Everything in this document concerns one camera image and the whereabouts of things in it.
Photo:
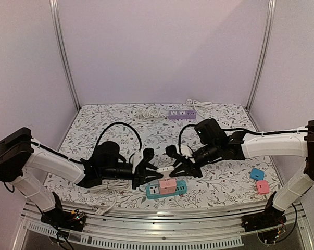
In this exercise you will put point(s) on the pink plug adapter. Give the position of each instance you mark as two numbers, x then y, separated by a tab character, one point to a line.
262	187

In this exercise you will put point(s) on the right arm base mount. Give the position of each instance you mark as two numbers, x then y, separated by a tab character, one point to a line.
270	217

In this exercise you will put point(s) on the purple power strip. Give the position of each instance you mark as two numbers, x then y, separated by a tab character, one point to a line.
181	114

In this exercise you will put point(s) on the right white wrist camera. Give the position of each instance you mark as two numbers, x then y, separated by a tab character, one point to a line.
174	151

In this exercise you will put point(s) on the white power strip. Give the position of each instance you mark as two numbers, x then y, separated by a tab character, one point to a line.
222	122

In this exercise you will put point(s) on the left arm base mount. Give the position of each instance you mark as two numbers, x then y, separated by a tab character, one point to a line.
73	220

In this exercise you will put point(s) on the teal power strip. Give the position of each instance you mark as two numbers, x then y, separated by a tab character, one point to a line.
153	192

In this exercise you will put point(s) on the aluminium front rail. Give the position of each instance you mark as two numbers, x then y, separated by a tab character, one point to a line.
191	228

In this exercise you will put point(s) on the blue plug adapter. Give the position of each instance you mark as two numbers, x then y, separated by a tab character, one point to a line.
257	174

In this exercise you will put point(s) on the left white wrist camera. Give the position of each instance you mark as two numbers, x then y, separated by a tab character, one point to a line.
141	157

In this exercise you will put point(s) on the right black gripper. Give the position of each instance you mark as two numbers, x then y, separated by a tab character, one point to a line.
189	161

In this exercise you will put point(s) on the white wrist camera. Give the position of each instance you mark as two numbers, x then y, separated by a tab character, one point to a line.
141	157
174	151

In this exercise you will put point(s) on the aluminium frame post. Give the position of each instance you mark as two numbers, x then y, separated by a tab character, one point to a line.
262	55
63	53

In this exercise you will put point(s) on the pink cube socket adapter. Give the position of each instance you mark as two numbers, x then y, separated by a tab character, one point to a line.
167	186

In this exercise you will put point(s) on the floral patterned table mat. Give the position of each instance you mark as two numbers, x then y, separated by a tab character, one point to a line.
148	126

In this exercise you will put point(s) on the white plug adapter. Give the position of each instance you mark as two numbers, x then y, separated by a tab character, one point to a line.
165	172

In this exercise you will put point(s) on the right aluminium frame post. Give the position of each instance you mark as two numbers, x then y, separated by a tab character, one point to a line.
262	55

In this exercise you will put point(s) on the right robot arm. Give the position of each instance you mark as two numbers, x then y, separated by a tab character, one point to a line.
291	150

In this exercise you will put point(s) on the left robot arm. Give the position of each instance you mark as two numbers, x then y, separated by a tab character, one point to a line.
19	152

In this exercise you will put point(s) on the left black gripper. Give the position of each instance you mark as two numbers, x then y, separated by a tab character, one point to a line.
142	181

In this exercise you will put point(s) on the left aluminium frame post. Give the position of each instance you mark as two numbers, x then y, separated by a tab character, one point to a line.
63	53

